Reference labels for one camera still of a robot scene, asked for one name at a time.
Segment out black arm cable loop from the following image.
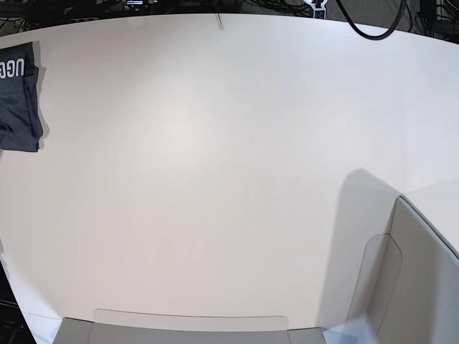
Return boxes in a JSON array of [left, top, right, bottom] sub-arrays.
[[335, 0, 408, 41]]

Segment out grey bin right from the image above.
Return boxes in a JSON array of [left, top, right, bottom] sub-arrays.
[[341, 198, 458, 343]]

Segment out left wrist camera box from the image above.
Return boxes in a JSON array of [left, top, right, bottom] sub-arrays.
[[304, 0, 328, 19]]

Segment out dark blue t-shirt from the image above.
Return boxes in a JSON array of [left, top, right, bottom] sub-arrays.
[[1, 42, 43, 153]]

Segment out grey bin bottom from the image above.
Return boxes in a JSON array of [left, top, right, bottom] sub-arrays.
[[54, 309, 326, 344]]

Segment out grey bin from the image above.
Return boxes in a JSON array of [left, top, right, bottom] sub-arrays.
[[54, 309, 326, 344], [341, 198, 458, 343]]

